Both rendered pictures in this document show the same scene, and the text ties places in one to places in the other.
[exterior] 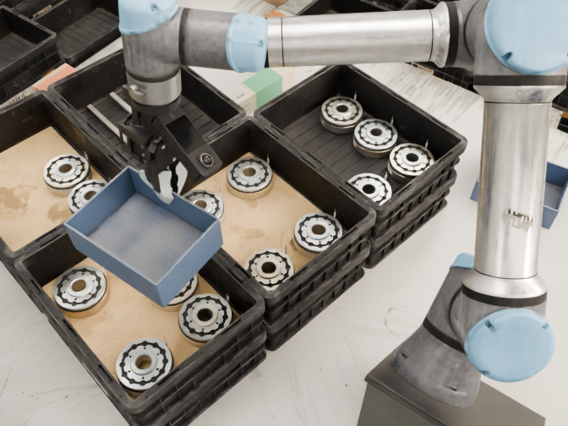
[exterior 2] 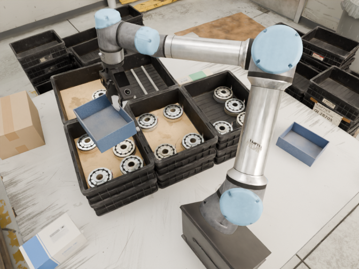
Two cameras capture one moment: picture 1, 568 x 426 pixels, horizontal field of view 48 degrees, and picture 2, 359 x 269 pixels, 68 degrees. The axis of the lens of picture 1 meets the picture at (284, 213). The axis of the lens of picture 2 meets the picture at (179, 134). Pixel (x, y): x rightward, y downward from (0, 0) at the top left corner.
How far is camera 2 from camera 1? 0.28 m
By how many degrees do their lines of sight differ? 12
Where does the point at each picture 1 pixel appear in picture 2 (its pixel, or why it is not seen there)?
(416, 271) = not seen: hidden behind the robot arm
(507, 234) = (247, 151)
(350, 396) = not seen: hidden behind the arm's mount
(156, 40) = (107, 33)
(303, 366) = (172, 198)
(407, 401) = (194, 222)
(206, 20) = (129, 27)
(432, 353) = (215, 204)
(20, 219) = not seen: hidden behind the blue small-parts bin
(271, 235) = (173, 139)
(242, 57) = (141, 45)
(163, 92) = (111, 58)
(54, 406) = (68, 188)
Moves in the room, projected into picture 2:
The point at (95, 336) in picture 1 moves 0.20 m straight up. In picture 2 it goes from (87, 162) to (72, 134)
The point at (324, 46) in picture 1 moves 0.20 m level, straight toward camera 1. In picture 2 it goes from (189, 50) to (164, 89)
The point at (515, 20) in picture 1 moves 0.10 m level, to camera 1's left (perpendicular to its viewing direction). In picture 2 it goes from (264, 44) to (223, 38)
